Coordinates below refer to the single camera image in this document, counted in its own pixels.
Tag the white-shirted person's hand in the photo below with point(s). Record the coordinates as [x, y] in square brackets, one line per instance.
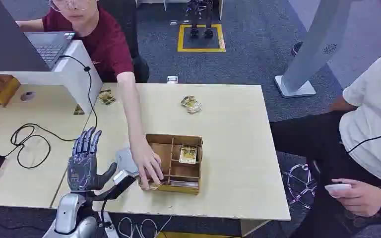
[361, 198]

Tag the person's hand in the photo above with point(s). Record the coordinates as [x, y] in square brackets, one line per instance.
[146, 161]

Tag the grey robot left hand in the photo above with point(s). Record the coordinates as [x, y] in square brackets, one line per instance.
[82, 167]

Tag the white handheld device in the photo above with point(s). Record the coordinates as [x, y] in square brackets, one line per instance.
[337, 188]

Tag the wooden compartment card box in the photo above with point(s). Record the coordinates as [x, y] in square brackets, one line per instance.
[177, 174]

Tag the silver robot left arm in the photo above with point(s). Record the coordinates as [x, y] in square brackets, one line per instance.
[68, 213]

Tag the grey card case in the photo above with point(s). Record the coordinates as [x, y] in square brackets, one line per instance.
[126, 161]

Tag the yellow printed card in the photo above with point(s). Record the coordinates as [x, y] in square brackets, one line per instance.
[188, 154]

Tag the silver card stack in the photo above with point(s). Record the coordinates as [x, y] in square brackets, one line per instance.
[184, 184]

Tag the small dark single card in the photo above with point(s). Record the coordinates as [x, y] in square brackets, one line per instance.
[78, 110]

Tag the chrome chair base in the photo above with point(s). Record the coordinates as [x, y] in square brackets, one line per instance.
[300, 187]

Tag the person in white shirt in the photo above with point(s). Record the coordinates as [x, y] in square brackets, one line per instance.
[371, 131]

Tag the loose card pile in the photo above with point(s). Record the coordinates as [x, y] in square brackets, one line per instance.
[191, 104]
[106, 97]

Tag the small white floor box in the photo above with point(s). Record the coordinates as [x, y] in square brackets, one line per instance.
[172, 79]

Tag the grey round puck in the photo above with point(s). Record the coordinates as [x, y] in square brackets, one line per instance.
[27, 96]

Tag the white desk riser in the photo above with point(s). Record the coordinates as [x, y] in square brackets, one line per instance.
[73, 74]

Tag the person in red shirt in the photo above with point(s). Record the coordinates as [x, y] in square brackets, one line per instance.
[106, 42]

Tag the black office chair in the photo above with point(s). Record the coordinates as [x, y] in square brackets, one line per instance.
[128, 36]

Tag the grey laptop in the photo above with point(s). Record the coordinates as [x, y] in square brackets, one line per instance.
[9, 42]

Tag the black robot legs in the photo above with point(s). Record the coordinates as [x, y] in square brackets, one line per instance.
[200, 19]

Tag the white pillar stand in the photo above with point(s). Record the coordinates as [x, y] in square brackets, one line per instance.
[312, 52]

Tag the clear eyeglasses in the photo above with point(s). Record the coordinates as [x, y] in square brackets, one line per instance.
[67, 4]

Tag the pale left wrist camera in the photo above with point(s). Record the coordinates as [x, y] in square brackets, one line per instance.
[120, 179]

